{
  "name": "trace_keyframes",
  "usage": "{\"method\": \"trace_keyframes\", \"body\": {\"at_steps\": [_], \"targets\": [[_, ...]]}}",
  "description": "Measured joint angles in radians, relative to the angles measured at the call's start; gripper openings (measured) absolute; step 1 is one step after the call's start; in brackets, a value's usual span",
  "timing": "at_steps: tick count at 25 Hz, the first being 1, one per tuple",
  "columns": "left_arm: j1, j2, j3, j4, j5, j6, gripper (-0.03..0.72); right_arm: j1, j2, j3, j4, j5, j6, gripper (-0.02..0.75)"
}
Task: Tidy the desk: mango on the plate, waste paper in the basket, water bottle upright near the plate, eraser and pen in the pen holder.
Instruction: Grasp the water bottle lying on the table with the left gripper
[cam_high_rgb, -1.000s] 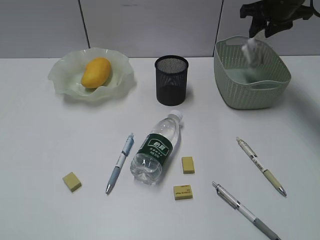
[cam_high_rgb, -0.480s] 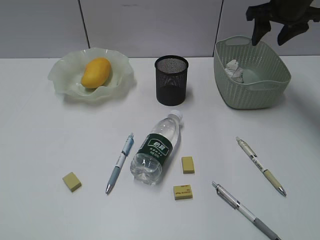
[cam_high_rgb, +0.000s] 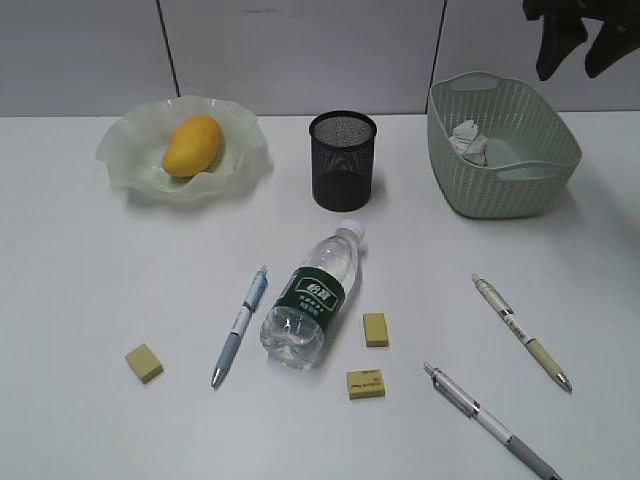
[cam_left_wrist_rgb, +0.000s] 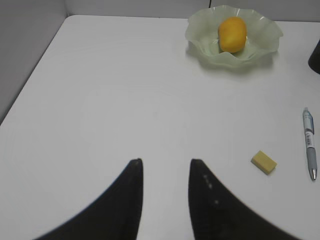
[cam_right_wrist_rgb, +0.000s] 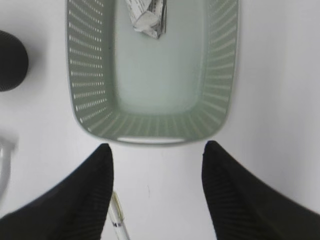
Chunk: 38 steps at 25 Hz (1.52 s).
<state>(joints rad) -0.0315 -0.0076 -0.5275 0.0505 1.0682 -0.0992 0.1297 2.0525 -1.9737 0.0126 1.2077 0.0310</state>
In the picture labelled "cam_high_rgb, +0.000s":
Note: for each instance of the white waste paper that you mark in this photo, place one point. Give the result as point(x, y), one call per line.
point(469, 143)

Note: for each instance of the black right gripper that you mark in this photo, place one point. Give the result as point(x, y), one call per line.
point(563, 31)

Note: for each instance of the green woven plastic basket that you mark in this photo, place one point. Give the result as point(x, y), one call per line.
point(531, 153)

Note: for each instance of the grey white mechanical pen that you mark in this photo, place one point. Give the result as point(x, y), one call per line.
point(472, 409)

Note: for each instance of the yellow mango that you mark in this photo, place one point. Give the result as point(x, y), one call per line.
point(193, 146)

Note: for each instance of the yellow eraser centre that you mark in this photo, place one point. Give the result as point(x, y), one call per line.
point(375, 329)

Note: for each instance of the pale green wavy glass plate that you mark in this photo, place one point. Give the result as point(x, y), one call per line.
point(133, 148)

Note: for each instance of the clear water bottle green label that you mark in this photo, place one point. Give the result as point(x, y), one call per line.
point(294, 329)

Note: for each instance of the blue white ballpoint pen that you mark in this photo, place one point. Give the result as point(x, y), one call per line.
point(233, 341)

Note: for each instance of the beige white ballpoint pen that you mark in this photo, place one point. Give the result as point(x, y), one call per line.
point(532, 345)

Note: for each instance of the yellow eraser far left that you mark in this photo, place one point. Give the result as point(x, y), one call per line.
point(144, 363)

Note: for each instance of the yellow eraser with red print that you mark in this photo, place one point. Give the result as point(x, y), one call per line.
point(364, 384)

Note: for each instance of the black mesh pen holder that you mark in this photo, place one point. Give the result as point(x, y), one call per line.
point(342, 159)

